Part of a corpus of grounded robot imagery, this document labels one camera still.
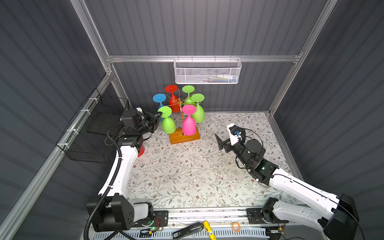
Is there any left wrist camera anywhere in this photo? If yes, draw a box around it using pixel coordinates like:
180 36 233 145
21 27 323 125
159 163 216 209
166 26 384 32
136 108 145 119

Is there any green wine glass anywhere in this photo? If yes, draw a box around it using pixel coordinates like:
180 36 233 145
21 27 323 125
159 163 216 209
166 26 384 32
182 85 195 105
158 106 176 135
191 94 205 123

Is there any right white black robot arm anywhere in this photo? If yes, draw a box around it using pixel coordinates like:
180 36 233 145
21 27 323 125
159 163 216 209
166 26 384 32
216 131 360 240

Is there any white wire wall basket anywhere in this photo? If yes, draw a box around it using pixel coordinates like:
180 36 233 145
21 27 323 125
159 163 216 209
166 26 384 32
173 57 243 85

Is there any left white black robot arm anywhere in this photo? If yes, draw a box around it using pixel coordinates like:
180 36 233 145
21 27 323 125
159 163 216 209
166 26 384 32
85 108 162 232

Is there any pink wine glass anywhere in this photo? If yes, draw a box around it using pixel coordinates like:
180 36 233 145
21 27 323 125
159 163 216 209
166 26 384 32
182 105 197 136

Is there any blue wine glass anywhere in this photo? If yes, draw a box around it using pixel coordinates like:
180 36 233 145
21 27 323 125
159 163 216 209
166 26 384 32
153 94 169 114

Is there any yellow glue tube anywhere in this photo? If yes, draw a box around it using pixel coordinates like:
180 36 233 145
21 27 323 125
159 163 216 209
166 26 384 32
203 221 217 240

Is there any black wire wall basket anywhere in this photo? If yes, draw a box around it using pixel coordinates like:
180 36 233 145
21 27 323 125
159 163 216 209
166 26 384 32
57 91 129 164

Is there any wooden base wire glass rack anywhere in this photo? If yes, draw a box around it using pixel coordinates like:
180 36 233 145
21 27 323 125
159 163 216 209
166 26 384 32
170 100 200 145

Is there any red pencil cup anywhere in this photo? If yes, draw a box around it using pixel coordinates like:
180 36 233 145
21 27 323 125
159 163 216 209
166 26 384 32
137 145 145 157

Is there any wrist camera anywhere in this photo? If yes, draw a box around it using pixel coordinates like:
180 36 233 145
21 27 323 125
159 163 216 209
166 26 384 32
136 108 145 119
227 124 243 146

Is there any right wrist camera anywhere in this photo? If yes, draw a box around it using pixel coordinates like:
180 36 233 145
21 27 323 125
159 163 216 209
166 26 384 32
227 124 243 146

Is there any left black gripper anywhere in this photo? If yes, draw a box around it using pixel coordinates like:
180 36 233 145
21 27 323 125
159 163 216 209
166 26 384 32
136 110 161 137

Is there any black stapler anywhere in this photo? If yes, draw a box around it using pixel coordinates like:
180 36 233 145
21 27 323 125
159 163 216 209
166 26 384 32
172 222 204 240

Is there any red wine glass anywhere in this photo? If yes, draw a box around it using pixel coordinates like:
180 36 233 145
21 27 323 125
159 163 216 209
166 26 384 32
165 85 181 113

